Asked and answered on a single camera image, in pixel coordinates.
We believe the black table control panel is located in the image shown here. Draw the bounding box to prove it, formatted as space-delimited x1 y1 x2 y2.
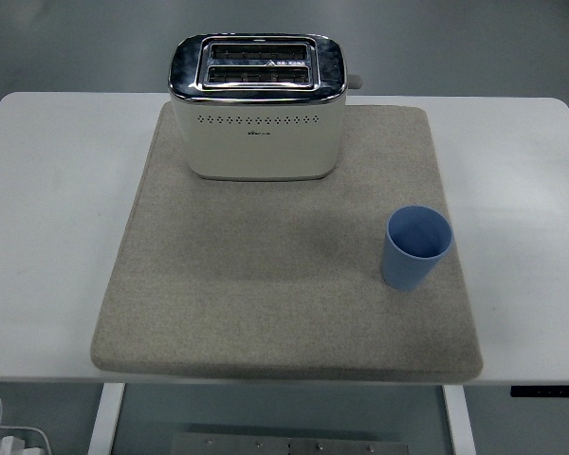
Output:
510 384 569 398

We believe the white power strip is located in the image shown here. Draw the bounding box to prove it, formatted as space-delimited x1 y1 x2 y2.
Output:
0 426 53 455

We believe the cream and chrome toaster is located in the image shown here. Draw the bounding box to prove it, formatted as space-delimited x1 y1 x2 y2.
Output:
168 31 363 182

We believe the beige fabric mat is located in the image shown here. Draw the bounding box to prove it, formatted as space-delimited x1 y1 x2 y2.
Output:
89 103 485 383

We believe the white table leg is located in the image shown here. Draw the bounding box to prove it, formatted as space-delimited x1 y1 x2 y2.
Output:
85 382 126 455
443 384 478 455

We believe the blue plastic cup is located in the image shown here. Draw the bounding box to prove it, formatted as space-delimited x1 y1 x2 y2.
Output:
379 204 455 292

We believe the grey metal plate with screws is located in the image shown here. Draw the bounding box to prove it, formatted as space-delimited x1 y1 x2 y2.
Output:
170 430 412 455

